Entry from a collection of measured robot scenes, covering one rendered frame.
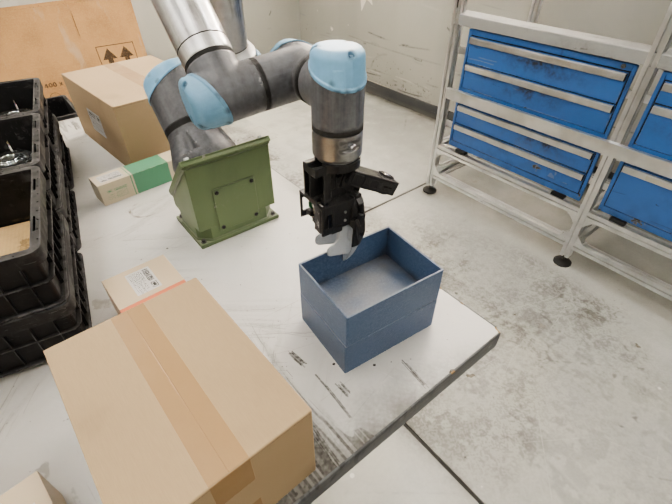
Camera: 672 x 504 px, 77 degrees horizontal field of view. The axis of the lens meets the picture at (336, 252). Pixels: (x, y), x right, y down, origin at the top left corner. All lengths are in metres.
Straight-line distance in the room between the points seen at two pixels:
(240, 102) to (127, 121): 0.74
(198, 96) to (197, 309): 0.30
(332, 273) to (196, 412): 0.36
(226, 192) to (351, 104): 0.47
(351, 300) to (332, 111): 0.33
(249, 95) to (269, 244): 0.45
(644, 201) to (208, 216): 1.63
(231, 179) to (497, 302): 1.32
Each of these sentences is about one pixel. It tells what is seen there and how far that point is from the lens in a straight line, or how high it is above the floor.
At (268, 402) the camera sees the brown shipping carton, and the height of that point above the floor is 0.86.
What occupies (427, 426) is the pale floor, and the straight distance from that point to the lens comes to 1.52.
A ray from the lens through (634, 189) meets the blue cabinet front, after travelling 2.01.
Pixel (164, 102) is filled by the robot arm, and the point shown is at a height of 0.99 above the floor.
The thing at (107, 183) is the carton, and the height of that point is 0.76.
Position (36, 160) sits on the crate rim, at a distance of 1.02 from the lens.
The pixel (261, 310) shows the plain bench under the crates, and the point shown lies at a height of 0.70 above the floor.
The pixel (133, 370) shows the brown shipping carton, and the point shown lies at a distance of 0.61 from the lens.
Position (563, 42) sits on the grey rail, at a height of 0.91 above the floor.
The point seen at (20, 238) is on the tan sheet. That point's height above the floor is 0.83.
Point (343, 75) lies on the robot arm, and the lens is 0.57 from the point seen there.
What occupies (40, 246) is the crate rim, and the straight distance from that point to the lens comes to 0.76.
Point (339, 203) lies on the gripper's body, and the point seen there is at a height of 0.96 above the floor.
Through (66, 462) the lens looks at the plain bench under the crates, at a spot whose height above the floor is 0.70.
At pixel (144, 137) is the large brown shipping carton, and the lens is 1.37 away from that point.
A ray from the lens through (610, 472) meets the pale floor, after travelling 1.65.
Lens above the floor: 1.32
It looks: 40 degrees down
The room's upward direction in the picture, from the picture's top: straight up
